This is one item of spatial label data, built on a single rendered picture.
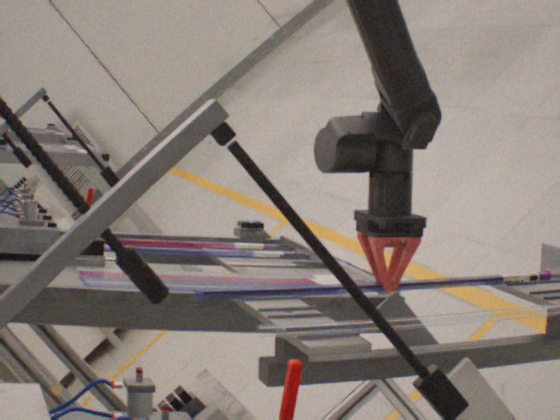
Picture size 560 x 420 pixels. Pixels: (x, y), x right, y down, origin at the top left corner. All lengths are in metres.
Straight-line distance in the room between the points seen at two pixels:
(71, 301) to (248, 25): 6.99
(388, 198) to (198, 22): 7.17
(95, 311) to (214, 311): 0.19
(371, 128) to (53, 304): 0.61
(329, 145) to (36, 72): 7.03
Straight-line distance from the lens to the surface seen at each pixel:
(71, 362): 2.56
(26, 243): 2.11
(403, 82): 1.41
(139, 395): 0.95
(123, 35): 8.51
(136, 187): 0.76
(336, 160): 1.45
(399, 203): 1.50
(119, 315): 1.82
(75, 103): 8.46
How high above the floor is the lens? 1.48
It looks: 16 degrees down
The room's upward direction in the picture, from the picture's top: 40 degrees counter-clockwise
